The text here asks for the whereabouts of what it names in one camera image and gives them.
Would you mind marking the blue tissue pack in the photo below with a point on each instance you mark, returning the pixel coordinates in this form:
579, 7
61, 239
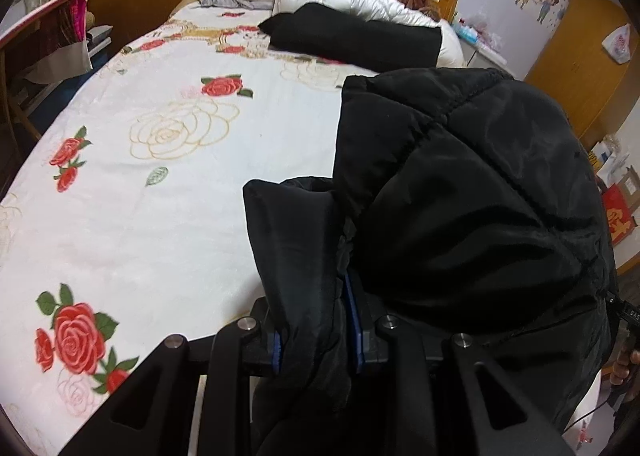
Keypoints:
464, 30

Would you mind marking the white floral blanket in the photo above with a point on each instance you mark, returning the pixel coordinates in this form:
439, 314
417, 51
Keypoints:
150, 216

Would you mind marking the pink plastic bags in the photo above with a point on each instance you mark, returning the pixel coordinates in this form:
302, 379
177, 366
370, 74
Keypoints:
487, 26

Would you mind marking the grey crumpled cloth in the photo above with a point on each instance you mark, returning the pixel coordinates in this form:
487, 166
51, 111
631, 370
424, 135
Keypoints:
225, 1

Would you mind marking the grey drawer nightstand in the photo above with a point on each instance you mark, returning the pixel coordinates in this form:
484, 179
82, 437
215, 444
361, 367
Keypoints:
487, 56

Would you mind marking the folded black garment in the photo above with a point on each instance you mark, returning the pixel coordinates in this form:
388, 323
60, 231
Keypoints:
360, 38

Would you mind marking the person's right hand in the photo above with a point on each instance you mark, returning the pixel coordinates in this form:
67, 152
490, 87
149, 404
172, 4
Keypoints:
622, 366

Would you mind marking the wooden chair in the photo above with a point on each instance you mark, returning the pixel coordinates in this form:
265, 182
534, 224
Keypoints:
45, 41

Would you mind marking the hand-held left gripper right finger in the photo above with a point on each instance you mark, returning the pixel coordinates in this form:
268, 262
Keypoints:
353, 326

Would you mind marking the white hanging plastic bag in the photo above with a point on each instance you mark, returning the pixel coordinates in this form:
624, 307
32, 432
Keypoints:
617, 43

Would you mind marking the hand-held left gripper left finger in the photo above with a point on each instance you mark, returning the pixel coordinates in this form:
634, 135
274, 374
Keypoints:
277, 358

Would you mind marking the pile of cardboard boxes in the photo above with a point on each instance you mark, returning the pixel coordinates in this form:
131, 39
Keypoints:
617, 206

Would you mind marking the black hooded puffer jacket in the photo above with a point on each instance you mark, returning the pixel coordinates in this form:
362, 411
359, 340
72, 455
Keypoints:
475, 216

